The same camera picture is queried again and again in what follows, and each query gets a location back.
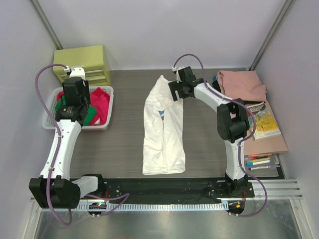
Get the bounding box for red marker pen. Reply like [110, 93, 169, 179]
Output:
[244, 154, 272, 160]

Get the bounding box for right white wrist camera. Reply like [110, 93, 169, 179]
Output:
[171, 66, 184, 83]

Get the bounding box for red t shirt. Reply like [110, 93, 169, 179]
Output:
[54, 88, 110, 126]

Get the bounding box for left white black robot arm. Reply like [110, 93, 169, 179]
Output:
[29, 77, 106, 209]

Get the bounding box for white printed t shirt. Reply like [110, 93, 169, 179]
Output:
[142, 75, 185, 175]

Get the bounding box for pink folded t shirt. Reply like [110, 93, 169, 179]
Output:
[217, 70, 267, 102]

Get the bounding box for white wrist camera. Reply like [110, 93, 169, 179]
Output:
[64, 66, 86, 80]
[171, 66, 184, 83]

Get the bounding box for dark blue marker pen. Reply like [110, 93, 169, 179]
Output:
[248, 165, 280, 171]

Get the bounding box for green t shirt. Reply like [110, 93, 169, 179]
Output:
[55, 92, 97, 126]

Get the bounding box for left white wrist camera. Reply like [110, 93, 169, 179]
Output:
[64, 66, 86, 80]

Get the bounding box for yellow-green drawer box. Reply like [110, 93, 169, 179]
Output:
[53, 45, 111, 86]

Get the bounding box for white plastic basket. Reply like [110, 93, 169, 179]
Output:
[42, 86, 114, 130]

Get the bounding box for brown cardboard sheet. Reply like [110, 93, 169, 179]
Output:
[243, 101, 289, 156]

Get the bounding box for yellow picture book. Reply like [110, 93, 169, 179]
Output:
[247, 102, 281, 140]

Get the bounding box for yellow marker pen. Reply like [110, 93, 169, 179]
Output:
[247, 158, 270, 164]

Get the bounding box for black folded t shirt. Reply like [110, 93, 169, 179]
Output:
[212, 76, 263, 105]

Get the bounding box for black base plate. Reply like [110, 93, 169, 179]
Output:
[91, 178, 255, 205]

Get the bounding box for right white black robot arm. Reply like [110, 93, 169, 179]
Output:
[168, 67, 250, 197]

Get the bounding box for white slotted cable duct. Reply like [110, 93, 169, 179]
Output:
[74, 201, 229, 213]

